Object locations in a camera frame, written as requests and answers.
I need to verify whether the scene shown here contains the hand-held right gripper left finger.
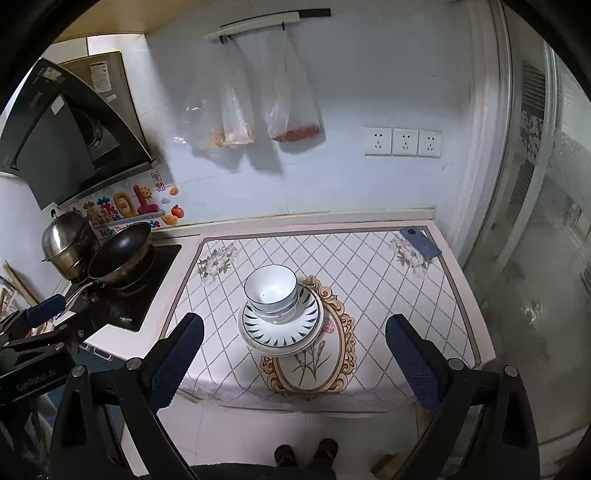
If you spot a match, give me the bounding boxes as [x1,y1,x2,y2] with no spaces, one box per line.
[48,312,205,480]

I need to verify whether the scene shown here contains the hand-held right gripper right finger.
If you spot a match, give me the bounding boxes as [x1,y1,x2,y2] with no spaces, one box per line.
[385,314,541,480]

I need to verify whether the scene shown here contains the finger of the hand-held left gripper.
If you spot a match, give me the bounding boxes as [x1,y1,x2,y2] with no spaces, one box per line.
[0,310,90,354]

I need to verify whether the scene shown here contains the white plate with blue stripes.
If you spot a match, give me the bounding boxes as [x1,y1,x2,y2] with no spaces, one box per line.
[242,285,322,346]

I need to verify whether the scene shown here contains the white plate with pink flowers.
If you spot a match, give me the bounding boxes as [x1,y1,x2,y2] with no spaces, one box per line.
[237,288,325,357]

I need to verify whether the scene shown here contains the white bowl with blue rim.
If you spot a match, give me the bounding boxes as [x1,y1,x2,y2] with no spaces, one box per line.
[244,266,300,309]

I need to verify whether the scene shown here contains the black induction cooktop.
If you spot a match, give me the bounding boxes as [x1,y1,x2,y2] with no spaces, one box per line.
[60,242,183,333]

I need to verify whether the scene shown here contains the printed floral tablecloth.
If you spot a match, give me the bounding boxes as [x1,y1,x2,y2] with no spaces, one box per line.
[159,222,483,414]

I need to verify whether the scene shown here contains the steel pot with lid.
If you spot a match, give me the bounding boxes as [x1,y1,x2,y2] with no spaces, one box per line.
[41,210,100,282]

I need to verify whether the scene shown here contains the wooden block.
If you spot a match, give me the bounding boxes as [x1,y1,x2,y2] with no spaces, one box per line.
[372,453,409,478]

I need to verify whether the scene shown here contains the dark frying pan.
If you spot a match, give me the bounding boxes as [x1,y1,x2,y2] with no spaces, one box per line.
[25,222,153,329]

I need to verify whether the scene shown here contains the blue smartphone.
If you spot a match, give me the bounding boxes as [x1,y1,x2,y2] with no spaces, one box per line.
[399,226,440,260]

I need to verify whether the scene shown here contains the glass sliding door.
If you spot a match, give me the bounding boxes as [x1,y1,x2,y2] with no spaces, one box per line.
[462,0,591,444]

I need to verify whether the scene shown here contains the black range hood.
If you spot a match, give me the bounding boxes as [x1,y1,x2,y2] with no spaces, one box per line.
[0,51,160,210]

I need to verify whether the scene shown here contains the empty clear plastic bag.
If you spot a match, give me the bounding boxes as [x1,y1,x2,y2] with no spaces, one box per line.
[173,46,227,151]

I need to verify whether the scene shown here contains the plastic bag with orange contents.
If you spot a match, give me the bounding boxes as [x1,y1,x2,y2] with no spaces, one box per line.
[217,39,257,148]

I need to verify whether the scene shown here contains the plastic bag with red contents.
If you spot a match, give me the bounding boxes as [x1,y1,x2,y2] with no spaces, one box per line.
[259,28,325,144]

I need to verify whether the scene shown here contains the colourful wall stickers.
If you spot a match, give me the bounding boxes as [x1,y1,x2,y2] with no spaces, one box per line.
[83,173,185,232]

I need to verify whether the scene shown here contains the white wall socket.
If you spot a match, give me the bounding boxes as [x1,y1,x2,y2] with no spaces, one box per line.
[392,128,420,157]
[418,130,443,158]
[364,127,393,157]

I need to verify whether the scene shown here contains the wall hanging rail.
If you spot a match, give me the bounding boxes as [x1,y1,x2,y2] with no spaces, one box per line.
[203,8,332,43]

